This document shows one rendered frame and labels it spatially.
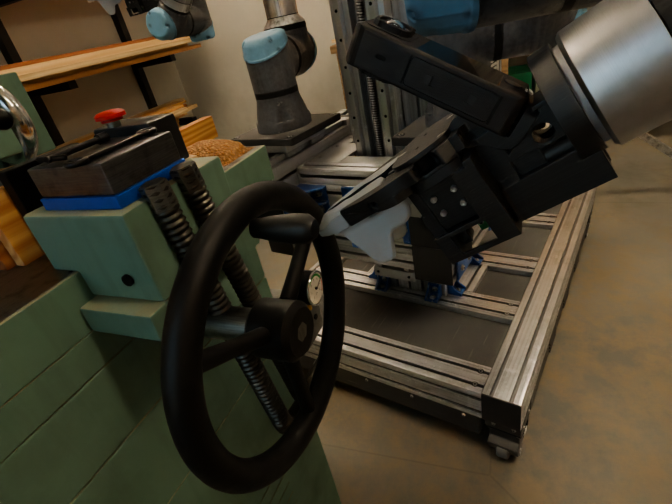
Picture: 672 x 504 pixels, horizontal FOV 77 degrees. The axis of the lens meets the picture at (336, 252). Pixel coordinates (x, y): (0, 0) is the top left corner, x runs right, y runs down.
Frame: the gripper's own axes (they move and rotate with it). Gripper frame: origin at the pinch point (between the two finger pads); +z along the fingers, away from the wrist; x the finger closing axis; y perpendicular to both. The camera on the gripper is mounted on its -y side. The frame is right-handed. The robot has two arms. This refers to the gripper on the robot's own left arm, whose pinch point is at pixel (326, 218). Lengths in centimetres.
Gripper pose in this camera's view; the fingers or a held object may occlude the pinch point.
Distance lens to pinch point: 36.6
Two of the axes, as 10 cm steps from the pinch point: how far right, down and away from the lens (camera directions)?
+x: 3.6, -5.3, 7.7
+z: -6.9, 4.0, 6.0
